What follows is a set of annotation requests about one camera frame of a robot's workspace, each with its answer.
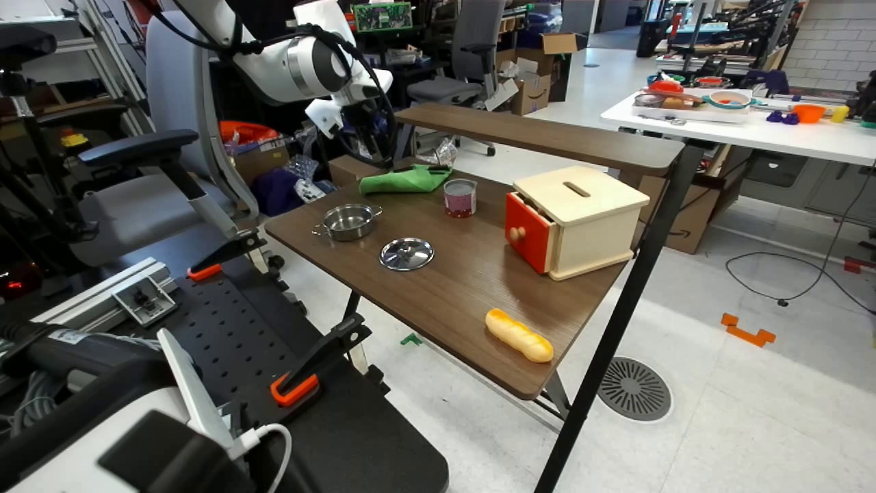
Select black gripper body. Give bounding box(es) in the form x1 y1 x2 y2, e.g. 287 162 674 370
341 84 400 143

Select green microfibre cloth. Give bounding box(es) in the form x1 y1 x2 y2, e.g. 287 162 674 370
356 162 455 201

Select brown cardboard box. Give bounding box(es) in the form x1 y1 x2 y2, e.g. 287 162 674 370
326 151 389 191

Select small silver pot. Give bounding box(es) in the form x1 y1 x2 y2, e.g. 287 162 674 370
310 203 385 247

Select red and white can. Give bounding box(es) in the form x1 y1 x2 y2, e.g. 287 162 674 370
441 176 482 218

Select purple bag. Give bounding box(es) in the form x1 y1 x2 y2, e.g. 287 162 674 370
252 166 310 218

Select green circuit board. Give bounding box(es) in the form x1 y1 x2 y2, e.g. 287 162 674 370
354 0 415 36

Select silver pot lid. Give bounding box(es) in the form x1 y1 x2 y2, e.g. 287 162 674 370
377 236 437 276

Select grey office chair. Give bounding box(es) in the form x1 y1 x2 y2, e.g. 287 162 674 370
404 0 507 110

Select orange container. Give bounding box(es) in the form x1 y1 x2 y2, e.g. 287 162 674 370
215 118 281 147

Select open cardboard box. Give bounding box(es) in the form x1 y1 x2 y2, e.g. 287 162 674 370
507 70 556 118

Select brown wooden raised shelf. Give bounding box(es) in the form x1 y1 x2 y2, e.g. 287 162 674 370
391 102 690 177

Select black and orange clamp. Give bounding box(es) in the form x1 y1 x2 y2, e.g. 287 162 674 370
269 312 374 410
183 229 269 284

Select wooden box with red drawer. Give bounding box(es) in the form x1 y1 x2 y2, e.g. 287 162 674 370
500 164 651 283

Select black perforated board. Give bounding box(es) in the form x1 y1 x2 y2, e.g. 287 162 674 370
166 272 451 493

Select yellow toy bread roll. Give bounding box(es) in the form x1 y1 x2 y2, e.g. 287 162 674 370
482 305 559 366

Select black chair armrest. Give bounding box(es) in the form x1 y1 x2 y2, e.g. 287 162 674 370
74 125 202 173

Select large cardboard box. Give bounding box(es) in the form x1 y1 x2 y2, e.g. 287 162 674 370
638 166 725 258

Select aluminium extrusion rails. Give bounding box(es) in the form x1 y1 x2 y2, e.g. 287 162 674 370
31 255 173 328

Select white table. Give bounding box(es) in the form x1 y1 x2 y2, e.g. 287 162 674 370
599 84 876 170

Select round grey floor drain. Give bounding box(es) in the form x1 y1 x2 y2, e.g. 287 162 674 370
597 357 674 424

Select orange bowl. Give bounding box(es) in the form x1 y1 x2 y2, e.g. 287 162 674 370
790 102 827 125

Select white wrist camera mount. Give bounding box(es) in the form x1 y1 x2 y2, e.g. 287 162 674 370
300 94 350 143

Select white metal bracket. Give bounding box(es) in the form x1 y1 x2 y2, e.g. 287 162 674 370
157 325 244 461

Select white cable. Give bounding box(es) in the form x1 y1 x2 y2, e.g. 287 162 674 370
237 421 296 493

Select black floor cable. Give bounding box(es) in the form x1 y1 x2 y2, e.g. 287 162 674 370
722 173 876 317

